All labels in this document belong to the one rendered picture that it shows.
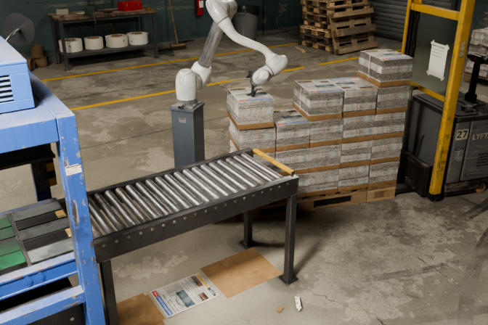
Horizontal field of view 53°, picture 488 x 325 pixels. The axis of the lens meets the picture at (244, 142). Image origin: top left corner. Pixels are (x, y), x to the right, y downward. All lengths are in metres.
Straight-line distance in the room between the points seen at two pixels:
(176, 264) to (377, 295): 1.42
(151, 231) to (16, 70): 1.08
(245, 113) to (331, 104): 0.72
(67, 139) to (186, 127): 1.78
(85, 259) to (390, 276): 2.17
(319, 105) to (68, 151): 2.32
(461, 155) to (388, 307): 1.76
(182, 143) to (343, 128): 1.32
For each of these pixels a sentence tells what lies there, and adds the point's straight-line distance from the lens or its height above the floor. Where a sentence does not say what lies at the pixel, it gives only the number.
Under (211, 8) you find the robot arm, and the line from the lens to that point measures 3.48.
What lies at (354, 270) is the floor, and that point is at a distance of 3.66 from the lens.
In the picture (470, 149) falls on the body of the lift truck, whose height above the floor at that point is 0.48.
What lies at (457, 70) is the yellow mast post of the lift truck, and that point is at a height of 1.21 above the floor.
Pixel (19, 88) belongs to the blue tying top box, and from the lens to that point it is 2.15.
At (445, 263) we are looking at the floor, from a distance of 3.93.
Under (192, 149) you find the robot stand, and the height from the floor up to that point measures 0.68.
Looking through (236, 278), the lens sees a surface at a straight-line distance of 3.51.
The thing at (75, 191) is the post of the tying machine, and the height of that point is 1.22.
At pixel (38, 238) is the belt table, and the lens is 2.70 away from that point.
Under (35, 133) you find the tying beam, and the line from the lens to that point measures 2.03.
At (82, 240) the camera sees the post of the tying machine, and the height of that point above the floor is 0.97.
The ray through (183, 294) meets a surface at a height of 0.01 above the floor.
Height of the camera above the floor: 2.21
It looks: 23 degrees down
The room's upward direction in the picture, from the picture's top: straight up
